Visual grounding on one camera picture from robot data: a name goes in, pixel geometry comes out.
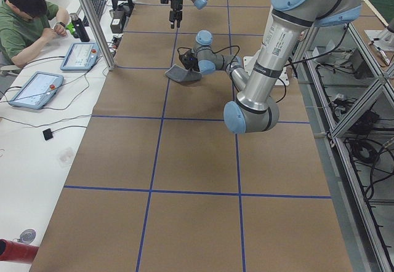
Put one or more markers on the person's right hand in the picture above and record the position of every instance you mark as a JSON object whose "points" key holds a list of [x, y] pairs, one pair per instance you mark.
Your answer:
{"points": [[48, 34]]}

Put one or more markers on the aluminium frame rail right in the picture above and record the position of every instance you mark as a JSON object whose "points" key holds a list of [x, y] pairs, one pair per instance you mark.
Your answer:
{"points": [[351, 70]]}

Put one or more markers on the teach pendant tablet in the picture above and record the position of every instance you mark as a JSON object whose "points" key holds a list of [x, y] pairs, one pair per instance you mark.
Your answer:
{"points": [[81, 56], [37, 91]]}

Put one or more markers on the red cylinder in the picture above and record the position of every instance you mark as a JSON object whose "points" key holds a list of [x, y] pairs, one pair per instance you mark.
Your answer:
{"points": [[16, 252]]}

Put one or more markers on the round metal disc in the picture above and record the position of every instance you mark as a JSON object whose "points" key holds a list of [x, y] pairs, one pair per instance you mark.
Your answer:
{"points": [[27, 236]]}

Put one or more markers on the black box with label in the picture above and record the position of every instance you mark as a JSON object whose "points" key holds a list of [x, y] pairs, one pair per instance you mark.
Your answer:
{"points": [[118, 22]]}

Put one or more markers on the far teach pendant tablet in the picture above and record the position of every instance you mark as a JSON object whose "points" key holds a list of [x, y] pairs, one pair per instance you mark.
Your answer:
{"points": [[81, 56]]}

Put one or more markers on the black keyboard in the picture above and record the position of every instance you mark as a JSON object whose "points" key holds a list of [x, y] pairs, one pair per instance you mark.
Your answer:
{"points": [[99, 8]]}

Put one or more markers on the small black square puck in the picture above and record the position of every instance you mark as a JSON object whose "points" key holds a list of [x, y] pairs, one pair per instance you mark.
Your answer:
{"points": [[48, 134]]}

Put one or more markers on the aluminium frame post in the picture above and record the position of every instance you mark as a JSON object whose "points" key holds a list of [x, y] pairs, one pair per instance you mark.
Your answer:
{"points": [[97, 31]]}

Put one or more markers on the person's left hand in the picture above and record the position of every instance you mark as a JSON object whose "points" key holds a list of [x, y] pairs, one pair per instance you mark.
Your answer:
{"points": [[60, 29]]}

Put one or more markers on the green object on desk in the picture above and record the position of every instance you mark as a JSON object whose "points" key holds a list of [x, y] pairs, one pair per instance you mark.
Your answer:
{"points": [[70, 28]]}

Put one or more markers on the person in green shirt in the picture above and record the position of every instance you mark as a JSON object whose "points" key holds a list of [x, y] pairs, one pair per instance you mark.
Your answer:
{"points": [[22, 24]]}

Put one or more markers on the pink and grey towel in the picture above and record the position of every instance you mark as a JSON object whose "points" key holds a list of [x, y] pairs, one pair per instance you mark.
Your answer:
{"points": [[179, 74]]}

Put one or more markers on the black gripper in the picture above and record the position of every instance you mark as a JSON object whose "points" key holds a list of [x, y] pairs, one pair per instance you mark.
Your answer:
{"points": [[176, 4], [193, 65]]}

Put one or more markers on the near teach pendant tablet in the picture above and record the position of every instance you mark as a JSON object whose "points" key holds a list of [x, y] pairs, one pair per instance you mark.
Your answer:
{"points": [[37, 91]]}

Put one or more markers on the black cylindrical bottle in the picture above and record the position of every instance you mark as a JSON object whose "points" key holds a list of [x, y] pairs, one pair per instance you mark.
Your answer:
{"points": [[79, 28]]}

